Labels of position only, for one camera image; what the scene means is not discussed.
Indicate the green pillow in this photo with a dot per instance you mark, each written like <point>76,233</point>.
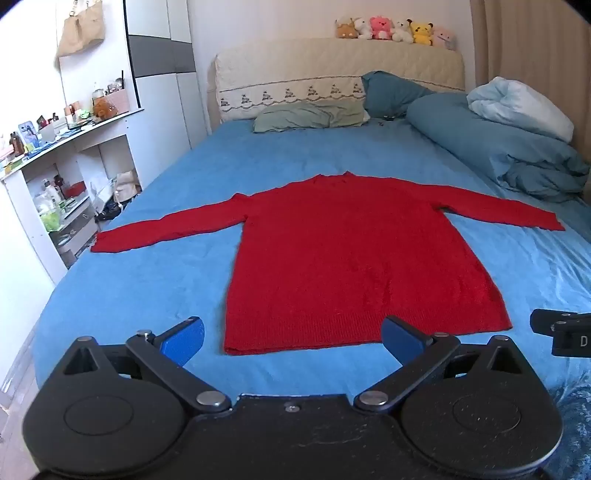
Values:
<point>307,117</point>

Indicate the white plush bear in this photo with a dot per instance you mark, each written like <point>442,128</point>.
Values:
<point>364,27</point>

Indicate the white plush dog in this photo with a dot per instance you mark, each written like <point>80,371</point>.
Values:
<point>402,32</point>

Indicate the brown bottle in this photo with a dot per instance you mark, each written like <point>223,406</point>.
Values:
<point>17,144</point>

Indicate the blue duvet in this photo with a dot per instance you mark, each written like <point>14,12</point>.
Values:
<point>489,143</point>

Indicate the pale pink plush toy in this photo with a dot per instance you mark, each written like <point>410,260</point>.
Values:
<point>444,38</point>

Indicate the orange plush toy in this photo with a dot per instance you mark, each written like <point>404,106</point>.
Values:
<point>101,109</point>

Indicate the beige curtain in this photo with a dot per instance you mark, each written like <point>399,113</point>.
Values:
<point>535,46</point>

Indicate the yellow plush toy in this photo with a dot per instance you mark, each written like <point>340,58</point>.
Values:
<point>422,33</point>

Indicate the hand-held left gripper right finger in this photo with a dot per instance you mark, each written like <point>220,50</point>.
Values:
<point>400,340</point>

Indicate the beige cloth bag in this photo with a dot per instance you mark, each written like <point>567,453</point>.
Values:
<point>127,184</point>

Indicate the green plastic bag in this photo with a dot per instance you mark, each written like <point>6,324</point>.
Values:
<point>51,217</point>

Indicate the white comforter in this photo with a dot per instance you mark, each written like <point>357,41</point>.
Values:
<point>521,104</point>

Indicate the bed with blue sheet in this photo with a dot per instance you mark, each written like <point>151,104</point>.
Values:
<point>175,194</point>

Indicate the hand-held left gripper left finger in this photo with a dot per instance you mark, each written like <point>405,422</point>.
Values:
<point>185,339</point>

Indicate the red knit sweater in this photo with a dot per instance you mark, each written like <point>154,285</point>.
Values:
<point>351,258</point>

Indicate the teal pillow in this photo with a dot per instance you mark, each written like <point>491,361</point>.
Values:
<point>392,92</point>

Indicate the white shelf unit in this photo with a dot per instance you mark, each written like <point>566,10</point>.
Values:
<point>32,184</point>

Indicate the red box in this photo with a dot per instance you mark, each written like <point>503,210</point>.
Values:
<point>74,189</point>

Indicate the beige handbag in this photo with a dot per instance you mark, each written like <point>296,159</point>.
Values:
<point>81,30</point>

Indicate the beige quilted headboard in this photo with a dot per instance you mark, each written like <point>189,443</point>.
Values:
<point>295,74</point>

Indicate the pink storage box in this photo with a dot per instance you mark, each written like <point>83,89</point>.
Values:
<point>117,99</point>

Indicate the white and grey wardrobe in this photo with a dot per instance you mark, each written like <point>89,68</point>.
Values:
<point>159,69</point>

